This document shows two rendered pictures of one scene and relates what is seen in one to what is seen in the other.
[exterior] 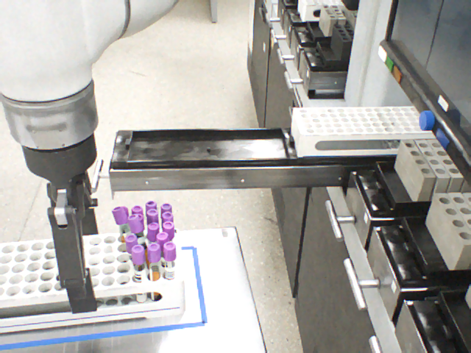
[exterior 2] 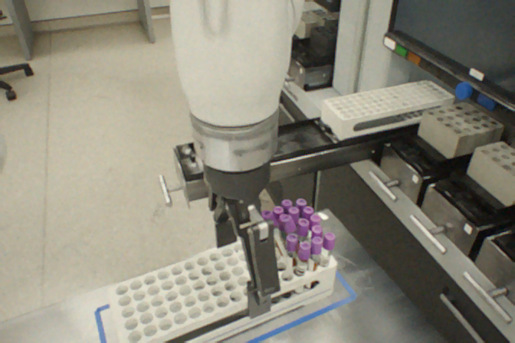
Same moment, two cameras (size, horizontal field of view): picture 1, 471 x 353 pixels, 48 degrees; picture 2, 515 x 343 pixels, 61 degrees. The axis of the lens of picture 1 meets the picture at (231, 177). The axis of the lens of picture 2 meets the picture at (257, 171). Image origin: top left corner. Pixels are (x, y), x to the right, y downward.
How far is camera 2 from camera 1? 28 cm
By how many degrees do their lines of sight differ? 12
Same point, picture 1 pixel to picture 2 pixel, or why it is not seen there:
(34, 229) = (54, 253)
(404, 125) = (412, 99)
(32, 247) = (184, 268)
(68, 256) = (268, 266)
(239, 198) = not seen: hidden behind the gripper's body
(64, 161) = (257, 178)
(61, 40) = (280, 60)
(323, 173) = (361, 150)
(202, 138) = not seen: hidden behind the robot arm
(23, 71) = (248, 96)
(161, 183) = not seen: hidden behind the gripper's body
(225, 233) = (323, 216)
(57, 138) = (259, 157)
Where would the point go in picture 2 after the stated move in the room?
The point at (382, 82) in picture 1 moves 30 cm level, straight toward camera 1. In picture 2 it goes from (384, 67) to (417, 134)
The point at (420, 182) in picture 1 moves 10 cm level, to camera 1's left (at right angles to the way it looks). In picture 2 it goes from (455, 142) to (411, 149)
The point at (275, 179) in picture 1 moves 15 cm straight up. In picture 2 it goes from (325, 161) to (331, 101)
